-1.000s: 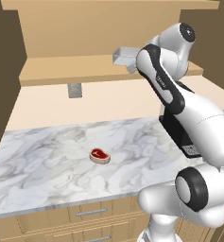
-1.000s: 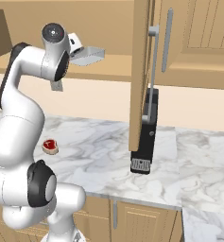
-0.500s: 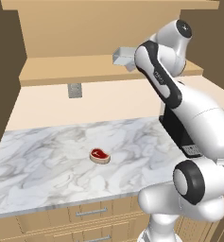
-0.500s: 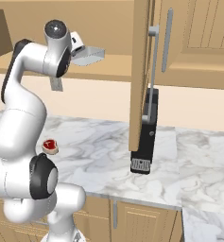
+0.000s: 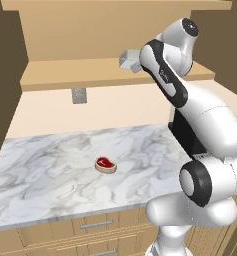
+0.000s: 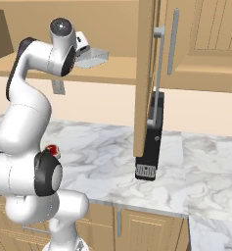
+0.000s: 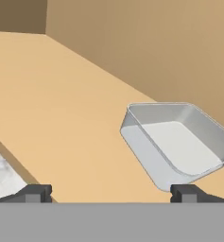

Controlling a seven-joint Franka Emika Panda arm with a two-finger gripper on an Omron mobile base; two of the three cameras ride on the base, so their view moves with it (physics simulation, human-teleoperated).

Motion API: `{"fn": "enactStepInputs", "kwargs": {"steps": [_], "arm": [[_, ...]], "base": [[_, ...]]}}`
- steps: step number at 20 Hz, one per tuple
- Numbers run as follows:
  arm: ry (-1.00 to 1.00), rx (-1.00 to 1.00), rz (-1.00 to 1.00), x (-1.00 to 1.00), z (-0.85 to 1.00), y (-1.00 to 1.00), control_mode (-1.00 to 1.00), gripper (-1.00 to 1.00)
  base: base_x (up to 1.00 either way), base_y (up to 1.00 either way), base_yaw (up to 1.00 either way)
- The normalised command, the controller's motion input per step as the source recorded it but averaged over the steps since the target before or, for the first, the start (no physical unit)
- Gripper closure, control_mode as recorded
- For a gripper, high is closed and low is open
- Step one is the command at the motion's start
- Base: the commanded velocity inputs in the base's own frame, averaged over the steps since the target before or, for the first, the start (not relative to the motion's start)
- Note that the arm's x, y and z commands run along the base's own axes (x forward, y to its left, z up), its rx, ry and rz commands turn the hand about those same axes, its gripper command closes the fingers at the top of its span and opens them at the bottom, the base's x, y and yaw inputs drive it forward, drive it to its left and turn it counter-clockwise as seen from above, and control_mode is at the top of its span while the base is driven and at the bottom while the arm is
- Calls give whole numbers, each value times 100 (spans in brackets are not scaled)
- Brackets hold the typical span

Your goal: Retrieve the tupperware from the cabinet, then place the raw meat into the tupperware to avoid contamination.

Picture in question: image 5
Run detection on raw red meat steak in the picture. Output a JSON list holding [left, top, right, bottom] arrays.
[[94, 156, 118, 175]]

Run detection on black stove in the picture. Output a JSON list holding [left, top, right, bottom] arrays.
[[167, 108, 212, 162]]

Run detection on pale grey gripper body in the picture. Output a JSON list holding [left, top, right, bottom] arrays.
[[118, 49, 145, 75]]

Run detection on light wooden open cabinet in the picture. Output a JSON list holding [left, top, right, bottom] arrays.
[[0, 0, 233, 93]]

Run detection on dark brown cabinet door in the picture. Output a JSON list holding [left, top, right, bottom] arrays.
[[189, 0, 237, 102], [0, 0, 30, 174]]

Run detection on light wooden drawer front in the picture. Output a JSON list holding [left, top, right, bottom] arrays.
[[70, 209, 123, 237], [54, 233, 139, 256]]

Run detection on grey wall outlet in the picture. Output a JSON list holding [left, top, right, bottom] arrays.
[[71, 87, 88, 105]]

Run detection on silver drawer handle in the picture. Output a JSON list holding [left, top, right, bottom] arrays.
[[79, 219, 115, 230], [95, 247, 120, 256]]

